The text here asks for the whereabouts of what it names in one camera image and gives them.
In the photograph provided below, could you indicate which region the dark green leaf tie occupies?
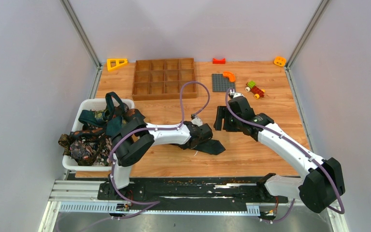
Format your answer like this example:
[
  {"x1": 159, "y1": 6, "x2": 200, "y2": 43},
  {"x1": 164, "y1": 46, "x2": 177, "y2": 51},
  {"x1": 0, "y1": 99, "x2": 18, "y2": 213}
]
[{"x1": 171, "y1": 139, "x2": 226, "y2": 155}]

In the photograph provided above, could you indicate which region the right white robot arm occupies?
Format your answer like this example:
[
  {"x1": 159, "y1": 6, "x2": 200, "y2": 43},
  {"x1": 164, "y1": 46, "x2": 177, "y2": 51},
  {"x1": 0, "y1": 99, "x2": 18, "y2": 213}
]
[{"x1": 214, "y1": 95, "x2": 345, "y2": 214}]

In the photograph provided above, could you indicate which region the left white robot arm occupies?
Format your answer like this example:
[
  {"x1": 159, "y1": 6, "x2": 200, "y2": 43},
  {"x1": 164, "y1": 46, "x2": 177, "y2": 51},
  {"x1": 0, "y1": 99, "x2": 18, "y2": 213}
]
[{"x1": 109, "y1": 118, "x2": 224, "y2": 200}]

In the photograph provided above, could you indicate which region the pile of patterned ties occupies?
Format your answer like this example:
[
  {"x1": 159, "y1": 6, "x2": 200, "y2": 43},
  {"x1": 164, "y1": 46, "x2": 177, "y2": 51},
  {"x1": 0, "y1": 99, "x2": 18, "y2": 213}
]
[{"x1": 58, "y1": 92, "x2": 129, "y2": 166}]

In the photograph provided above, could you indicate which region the grey studded baseplate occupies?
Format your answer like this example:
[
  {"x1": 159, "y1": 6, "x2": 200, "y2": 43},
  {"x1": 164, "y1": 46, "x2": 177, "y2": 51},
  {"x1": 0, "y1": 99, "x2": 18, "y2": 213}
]
[{"x1": 212, "y1": 73, "x2": 236, "y2": 92}]

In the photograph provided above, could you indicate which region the orange curved block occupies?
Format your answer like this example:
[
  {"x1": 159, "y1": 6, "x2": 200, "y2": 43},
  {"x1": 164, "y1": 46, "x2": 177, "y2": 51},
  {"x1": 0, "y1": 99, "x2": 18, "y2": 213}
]
[{"x1": 223, "y1": 71, "x2": 236, "y2": 83}]

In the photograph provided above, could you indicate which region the toy brick car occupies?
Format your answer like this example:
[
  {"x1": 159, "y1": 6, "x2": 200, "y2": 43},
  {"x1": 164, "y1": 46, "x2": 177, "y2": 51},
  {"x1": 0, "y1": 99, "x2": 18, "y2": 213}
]
[{"x1": 245, "y1": 81, "x2": 265, "y2": 99}]

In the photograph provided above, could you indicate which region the red plastic block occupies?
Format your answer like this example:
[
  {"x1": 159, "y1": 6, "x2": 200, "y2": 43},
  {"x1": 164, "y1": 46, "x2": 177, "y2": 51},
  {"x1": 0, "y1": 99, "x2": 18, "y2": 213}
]
[{"x1": 212, "y1": 58, "x2": 226, "y2": 64}]

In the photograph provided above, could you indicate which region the wooden compartment tray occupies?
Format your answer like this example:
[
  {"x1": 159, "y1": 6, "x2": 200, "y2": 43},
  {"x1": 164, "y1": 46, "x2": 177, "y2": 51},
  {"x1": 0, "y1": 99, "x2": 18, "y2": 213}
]
[{"x1": 132, "y1": 58, "x2": 197, "y2": 101}]

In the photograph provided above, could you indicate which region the orange round block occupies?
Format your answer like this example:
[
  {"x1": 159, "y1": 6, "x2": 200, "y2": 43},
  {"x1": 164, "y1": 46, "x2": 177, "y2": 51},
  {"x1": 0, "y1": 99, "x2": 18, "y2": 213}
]
[{"x1": 273, "y1": 56, "x2": 286, "y2": 67}]

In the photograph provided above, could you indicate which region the yellow triangular block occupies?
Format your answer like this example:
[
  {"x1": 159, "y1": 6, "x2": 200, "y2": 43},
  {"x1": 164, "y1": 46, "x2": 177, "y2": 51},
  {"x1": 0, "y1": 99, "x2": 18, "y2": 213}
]
[{"x1": 106, "y1": 58, "x2": 128, "y2": 72}]

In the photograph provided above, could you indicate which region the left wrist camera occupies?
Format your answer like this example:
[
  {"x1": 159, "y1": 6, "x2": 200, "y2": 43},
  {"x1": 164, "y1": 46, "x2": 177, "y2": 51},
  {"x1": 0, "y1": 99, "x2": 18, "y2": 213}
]
[{"x1": 191, "y1": 116, "x2": 203, "y2": 127}]

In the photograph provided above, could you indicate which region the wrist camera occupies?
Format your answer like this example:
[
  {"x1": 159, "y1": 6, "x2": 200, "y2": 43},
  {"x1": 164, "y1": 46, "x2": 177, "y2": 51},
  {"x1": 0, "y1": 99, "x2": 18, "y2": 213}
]
[
  {"x1": 228, "y1": 89, "x2": 241, "y2": 99},
  {"x1": 191, "y1": 116, "x2": 203, "y2": 127}
]

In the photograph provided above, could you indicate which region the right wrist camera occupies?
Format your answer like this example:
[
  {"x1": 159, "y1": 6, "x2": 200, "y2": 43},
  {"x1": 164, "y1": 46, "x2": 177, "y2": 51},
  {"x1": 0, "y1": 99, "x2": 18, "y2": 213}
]
[{"x1": 228, "y1": 89, "x2": 241, "y2": 99}]

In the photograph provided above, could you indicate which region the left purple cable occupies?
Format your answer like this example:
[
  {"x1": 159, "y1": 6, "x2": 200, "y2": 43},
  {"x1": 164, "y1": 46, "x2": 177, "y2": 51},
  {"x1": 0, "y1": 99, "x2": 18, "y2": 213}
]
[{"x1": 107, "y1": 81, "x2": 211, "y2": 206}]

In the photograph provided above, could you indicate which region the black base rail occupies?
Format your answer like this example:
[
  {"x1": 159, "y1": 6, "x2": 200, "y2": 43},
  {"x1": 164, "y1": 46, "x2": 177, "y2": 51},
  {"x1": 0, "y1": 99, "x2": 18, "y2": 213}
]
[{"x1": 97, "y1": 175, "x2": 290, "y2": 214}]

